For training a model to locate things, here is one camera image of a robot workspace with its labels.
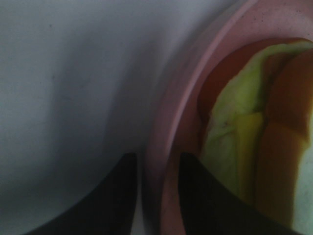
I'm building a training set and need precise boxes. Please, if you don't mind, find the pink round plate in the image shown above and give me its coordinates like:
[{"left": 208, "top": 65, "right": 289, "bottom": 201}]
[{"left": 142, "top": 0, "right": 313, "bottom": 235}]

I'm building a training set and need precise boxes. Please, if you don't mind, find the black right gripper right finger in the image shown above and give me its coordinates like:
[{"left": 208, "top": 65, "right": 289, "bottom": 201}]
[{"left": 178, "top": 152, "right": 296, "bottom": 235}]

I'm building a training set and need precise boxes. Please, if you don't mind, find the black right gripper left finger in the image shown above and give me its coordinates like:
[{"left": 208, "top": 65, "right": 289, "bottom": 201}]
[{"left": 30, "top": 153, "right": 137, "bottom": 235}]

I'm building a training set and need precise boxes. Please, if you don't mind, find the sandwich with lettuce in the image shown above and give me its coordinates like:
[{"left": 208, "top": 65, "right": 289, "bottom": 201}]
[{"left": 198, "top": 38, "right": 313, "bottom": 235}]

